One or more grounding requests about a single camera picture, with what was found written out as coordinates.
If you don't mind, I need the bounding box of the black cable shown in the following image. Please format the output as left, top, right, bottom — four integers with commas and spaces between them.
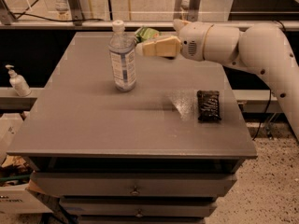
10, 0, 106, 23

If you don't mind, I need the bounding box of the upper drawer knob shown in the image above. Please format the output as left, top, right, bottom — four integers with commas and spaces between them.
130, 187, 139, 196

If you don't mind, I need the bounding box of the green chip bag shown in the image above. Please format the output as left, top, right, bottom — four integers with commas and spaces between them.
135, 27, 161, 43

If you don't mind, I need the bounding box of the grey side shelf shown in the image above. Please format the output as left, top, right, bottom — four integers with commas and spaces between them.
0, 87, 43, 112

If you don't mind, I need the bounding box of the white pump dispenser bottle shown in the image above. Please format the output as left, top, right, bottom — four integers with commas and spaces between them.
6, 64, 31, 97

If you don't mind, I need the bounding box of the black snack packet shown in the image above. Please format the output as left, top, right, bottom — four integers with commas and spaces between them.
197, 91, 221, 122

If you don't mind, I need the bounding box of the grey drawer cabinet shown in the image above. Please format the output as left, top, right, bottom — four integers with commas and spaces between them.
8, 33, 257, 224

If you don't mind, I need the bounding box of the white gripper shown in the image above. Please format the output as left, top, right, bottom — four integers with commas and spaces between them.
135, 19, 212, 62

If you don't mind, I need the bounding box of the white cardboard box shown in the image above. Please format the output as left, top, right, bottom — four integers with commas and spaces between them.
0, 184, 51, 214

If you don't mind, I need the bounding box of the clear blue plastic bottle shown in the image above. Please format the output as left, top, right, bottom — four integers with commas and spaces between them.
108, 21, 136, 91

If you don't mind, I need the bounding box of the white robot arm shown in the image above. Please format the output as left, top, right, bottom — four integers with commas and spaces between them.
136, 19, 299, 138

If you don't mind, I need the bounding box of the metal rail frame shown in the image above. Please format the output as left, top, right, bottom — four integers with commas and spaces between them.
5, 0, 299, 32

